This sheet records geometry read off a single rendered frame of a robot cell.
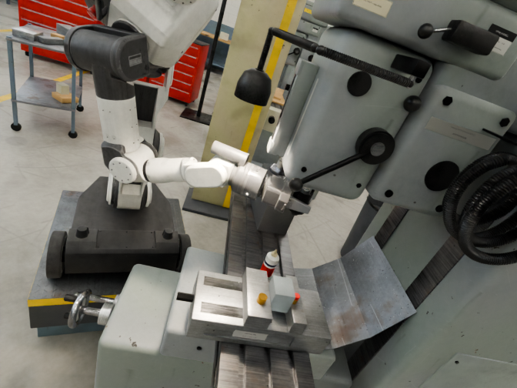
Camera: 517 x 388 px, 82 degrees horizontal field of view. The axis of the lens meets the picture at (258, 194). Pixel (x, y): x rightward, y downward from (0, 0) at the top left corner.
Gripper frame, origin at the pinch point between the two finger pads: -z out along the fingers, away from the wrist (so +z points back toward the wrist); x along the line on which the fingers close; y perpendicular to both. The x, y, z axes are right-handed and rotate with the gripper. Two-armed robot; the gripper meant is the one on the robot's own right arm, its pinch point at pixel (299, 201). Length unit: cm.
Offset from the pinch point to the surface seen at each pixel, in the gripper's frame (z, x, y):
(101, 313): 43, -14, 58
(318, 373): -26, -11, 46
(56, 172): 183, 121, 124
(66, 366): 65, -3, 123
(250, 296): 2.9, -18.7, 19.2
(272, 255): 0.2, 1.2, 21.2
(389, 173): -13.5, -8.4, -18.3
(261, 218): 7.6, 23.1, 24.2
